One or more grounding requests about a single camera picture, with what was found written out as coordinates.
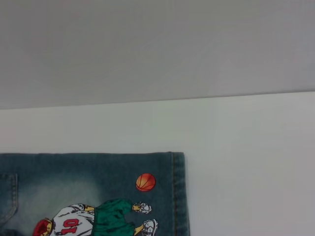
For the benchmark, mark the blue denim shorts basketball print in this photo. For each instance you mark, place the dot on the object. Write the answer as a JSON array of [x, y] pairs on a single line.
[[73, 182]]

